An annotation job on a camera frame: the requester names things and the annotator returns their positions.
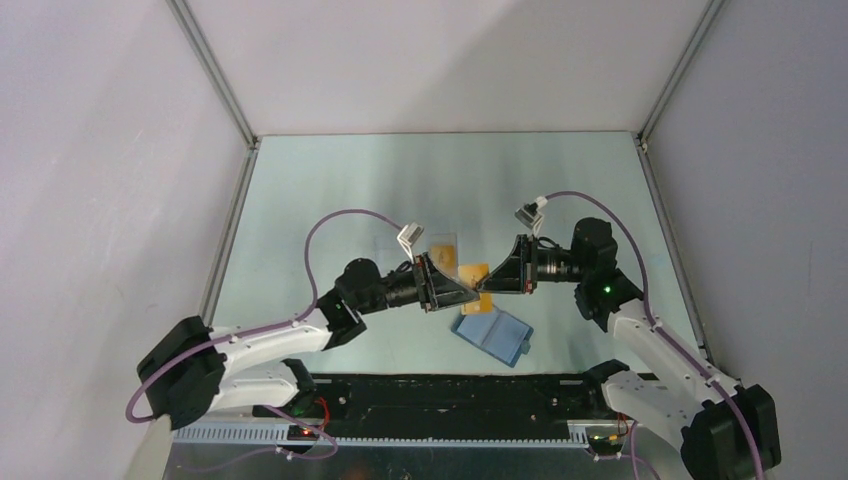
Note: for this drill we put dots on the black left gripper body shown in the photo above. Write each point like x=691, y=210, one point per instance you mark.
x=426, y=293

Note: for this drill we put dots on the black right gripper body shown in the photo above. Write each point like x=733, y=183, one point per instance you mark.
x=526, y=272

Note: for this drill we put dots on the gold VIP card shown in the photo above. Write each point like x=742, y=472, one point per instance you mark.
x=472, y=274

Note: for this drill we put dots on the clear acrylic card box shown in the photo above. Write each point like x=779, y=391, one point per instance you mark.
x=388, y=255

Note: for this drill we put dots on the blue leather card holder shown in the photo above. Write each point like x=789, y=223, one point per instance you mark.
x=498, y=334

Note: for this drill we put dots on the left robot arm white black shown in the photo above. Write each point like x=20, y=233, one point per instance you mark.
x=195, y=370

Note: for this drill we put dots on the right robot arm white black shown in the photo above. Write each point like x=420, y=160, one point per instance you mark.
x=721, y=429

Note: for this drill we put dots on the gold card in box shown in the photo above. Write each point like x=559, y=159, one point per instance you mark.
x=445, y=258

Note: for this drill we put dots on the right controller board with leds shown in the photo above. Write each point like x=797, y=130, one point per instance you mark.
x=606, y=447

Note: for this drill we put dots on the controller board with leds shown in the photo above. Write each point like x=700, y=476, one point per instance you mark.
x=606, y=447
x=298, y=433

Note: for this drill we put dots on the left controller board with leds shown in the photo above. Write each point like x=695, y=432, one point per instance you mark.
x=298, y=433

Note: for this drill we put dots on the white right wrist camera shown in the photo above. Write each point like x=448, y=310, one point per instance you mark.
x=530, y=214

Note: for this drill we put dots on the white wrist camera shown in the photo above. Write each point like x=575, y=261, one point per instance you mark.
x=530, y=214
x=408, y=235

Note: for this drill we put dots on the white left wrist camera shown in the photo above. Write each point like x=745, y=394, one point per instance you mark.
x=408, y=235

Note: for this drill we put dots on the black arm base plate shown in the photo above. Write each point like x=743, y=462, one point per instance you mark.
x=358, y=399

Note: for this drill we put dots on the right aluminium frame post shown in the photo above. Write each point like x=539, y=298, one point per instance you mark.
x=703, y=27

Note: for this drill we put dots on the aluminium frame post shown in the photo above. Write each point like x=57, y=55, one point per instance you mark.
x=703, y=27
x=200, y=45

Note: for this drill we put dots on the left aluminium frame post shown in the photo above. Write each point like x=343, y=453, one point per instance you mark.
x=200, y=45

